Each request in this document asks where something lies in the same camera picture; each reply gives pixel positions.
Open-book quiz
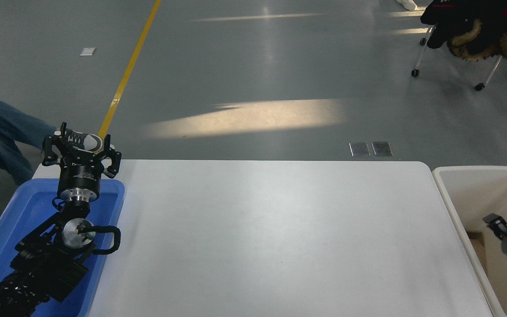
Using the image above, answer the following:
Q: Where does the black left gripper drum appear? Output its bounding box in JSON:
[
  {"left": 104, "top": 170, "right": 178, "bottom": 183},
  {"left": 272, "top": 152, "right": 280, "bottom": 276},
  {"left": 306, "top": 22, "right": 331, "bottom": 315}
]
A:
[{"left": 57, "top": 149, "right": 105, "bottom": 193}]

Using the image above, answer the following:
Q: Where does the large pale plastic bin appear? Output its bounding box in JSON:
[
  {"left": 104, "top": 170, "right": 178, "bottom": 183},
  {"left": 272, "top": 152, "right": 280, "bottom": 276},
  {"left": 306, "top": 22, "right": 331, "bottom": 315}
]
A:
[{"left": 432, "top": 166, "right": 507, "bottom": 317}]

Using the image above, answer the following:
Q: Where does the person's shoe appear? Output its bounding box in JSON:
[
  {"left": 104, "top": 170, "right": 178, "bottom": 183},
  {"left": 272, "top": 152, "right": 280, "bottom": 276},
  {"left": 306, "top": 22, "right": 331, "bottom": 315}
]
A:
[{"left": 55, "top": 128, "right": 116, "bottom": 154}]

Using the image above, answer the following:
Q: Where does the blue plastic tray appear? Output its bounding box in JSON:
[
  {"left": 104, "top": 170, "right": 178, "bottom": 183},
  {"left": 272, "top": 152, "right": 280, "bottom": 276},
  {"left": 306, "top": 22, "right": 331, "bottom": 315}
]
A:
[{"left": 0, "top": 177, "right": 125, "bottom": 317}]

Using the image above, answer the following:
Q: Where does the metal floor plate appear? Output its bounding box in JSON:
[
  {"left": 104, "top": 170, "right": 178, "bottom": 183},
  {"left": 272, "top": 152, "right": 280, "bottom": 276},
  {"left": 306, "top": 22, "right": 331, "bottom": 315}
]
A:
[
  {"left": 349, "top": 142, "right": 371, "bottom": 158},
  {"left": 372, "top": 141, "right": 394, "bottom": 157}
]

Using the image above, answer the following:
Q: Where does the black coat with fur trim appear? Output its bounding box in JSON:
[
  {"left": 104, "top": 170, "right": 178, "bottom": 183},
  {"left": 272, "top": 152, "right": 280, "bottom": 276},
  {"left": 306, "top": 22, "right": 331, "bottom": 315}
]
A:
[{"left": 420, "top": 0, "right": 507, "bottom": 62}]

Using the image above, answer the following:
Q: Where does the white wheeled chair frame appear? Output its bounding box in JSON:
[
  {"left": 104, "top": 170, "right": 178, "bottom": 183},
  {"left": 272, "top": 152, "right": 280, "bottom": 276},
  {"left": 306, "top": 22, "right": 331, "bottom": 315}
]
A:
[{"left": 411, "top": 24, "right": 503, "bottom": 92}]

